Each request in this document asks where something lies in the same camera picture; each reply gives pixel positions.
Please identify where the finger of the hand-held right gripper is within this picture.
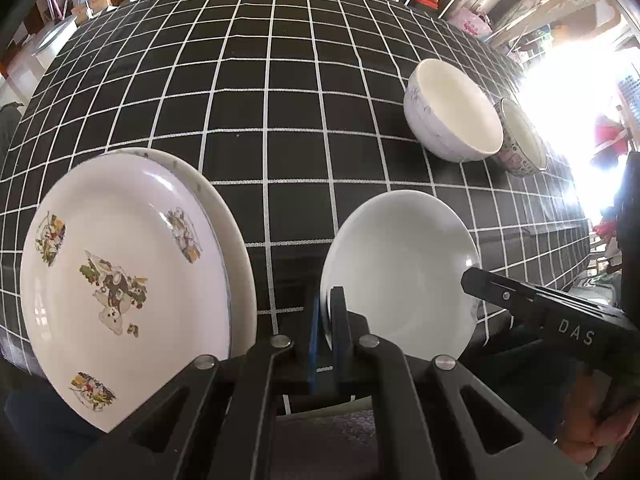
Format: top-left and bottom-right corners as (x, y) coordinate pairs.
(614, 152), (640, 311)
(460, 267), (551, 323)

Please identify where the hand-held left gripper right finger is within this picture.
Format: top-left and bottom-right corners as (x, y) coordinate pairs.
(327, 287), (591, 480)

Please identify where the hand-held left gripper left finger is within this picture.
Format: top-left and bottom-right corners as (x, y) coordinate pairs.
(65, 296), (323, 480)

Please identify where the white bowl with blue print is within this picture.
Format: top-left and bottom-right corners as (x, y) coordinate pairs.
(320, 190), (482, 361)

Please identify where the bowl with dark patterned band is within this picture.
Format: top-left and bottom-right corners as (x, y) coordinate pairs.
(492, 97), (548, 178)

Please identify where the pink speckled white plate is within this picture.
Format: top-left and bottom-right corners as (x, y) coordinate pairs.
(107, 147), (257, 358)

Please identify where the white bowl with grey pattern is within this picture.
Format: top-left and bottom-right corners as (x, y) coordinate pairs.
(404, 58), (504, 163)

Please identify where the cartoon print white plate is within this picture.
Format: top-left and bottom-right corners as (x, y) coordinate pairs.
(20, 154), (232, 433)

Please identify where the person's right hand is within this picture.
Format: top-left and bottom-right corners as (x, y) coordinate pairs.
(560, 367), (640, 466)

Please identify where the red garment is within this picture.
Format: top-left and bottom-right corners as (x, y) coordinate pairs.
(592, 115), (628, 161)

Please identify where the pink bag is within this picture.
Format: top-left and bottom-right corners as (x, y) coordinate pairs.
(446, 7), (493, 41)

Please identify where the white bucket with grey rim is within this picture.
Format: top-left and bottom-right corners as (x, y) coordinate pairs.
(31, 16), (80, 58)

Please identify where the arched wooden frame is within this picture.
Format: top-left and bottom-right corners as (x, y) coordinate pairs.
(492, 0), (623, 61)

